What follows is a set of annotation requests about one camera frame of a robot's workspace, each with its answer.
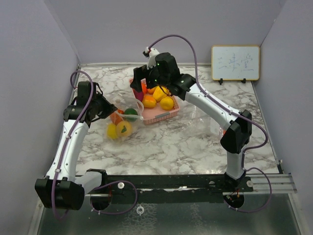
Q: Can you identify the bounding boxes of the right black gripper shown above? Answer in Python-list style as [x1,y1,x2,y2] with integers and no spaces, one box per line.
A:
[131,63,169,94]

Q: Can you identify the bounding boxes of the purple toy sweet potato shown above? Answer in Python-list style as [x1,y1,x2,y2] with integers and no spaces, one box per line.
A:
[133,90,144,101]

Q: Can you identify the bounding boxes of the clear zip top bag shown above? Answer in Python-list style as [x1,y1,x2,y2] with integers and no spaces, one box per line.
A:
[106,95,144,142]

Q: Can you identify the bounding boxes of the yellow toy lemon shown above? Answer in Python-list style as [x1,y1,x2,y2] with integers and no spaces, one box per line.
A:
[107,123,118,140]

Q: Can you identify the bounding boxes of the green toy lime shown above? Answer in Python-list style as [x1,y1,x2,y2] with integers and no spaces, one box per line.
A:
[124,108,138,122]

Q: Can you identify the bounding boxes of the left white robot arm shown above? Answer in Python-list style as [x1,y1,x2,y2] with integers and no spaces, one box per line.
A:
[35,81,117,210]

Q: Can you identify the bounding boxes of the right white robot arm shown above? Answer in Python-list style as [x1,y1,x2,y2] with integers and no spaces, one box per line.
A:
[130,49,252,191]

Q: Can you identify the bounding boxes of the orange toy tangerine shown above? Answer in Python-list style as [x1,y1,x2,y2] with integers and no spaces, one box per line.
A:
[141,83,147,94]

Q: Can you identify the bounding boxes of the yellow orange toy pepper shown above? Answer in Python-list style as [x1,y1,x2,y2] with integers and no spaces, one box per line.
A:
[153,86,169,102]

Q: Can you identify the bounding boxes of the orange yellow toy mango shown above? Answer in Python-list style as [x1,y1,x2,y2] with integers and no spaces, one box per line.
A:
[142,94,157,108]

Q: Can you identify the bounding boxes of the yellow toy fruit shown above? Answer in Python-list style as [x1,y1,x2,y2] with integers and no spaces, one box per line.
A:
[160,96,174,111]

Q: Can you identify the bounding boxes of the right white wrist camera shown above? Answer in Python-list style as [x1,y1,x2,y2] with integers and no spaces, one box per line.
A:
[143,47,159,70]

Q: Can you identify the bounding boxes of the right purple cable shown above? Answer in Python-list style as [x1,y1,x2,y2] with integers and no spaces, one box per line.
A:
[147,34,273,213]

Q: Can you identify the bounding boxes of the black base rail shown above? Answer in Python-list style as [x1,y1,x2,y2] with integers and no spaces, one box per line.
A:
[88,174,253,205]

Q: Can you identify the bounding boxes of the small whiteboard wooden frame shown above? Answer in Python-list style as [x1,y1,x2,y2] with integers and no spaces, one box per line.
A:
[211,45,260,83]

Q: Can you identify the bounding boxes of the aluminium frame rail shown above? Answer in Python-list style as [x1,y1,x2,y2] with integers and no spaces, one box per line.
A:
[248,173,297,194]

